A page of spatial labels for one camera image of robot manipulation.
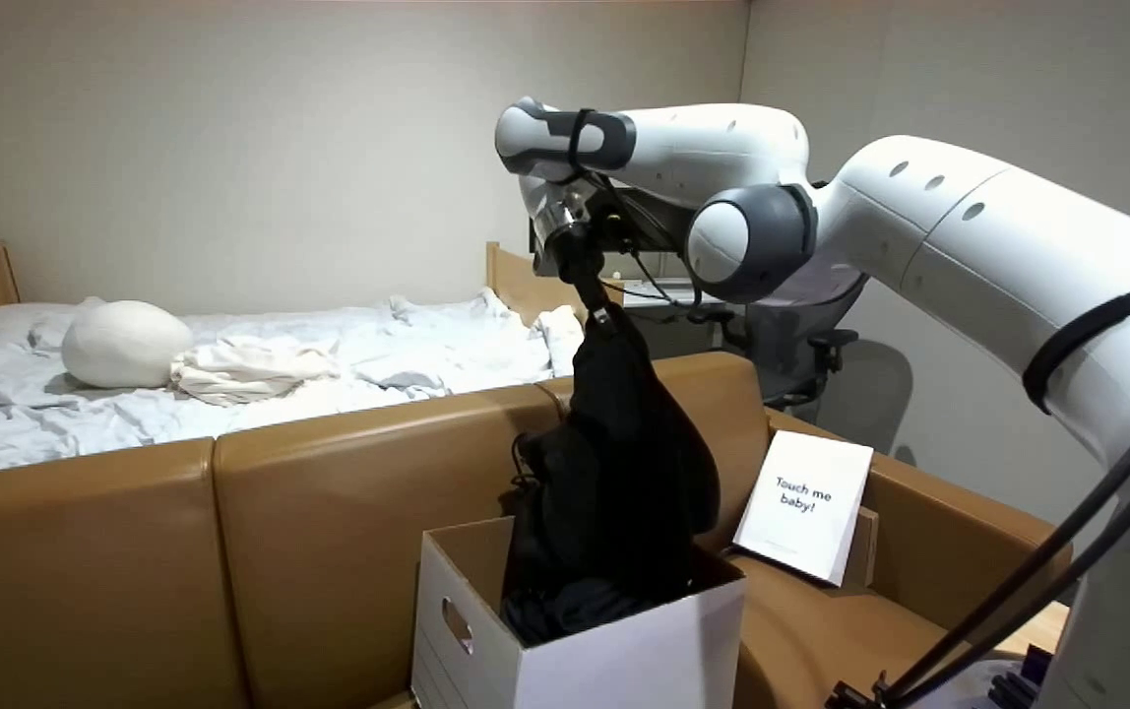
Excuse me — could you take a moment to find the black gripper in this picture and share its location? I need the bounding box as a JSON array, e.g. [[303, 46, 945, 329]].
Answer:
[[528, 178, 621, 283]]

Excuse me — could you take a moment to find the black jersey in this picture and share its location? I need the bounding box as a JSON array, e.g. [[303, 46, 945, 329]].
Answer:
[[500, 279, 721, 648]]

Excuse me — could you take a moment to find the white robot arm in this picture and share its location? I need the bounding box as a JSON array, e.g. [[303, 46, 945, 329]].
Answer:
[[496, 100, 1130, 709]]

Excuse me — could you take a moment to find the white cardboard box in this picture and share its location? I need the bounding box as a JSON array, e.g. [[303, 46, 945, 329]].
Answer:
[[408, 520, 744, 709]]

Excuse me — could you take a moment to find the grey office chair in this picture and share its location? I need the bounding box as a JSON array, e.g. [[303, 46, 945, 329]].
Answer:
[[726, 258, 913, 455]]

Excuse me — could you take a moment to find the white greeting card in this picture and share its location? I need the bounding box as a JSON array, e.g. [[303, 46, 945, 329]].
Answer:
[[734, 428, 874, 589]]

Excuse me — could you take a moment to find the tan leather sofa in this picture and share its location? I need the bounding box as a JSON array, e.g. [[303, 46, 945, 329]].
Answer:
[[0, 384, 1049, 709]]

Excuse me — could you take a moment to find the round white pillow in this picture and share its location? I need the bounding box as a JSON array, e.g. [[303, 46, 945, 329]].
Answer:
[[64, 301, 192, 392]]

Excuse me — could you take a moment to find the bed with white sheets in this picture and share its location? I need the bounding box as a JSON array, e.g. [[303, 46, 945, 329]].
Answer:
[[0, 243, 583, 469]]

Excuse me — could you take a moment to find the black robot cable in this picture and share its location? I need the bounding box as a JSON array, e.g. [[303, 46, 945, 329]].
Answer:
[[822, 270, 1130, 709]]

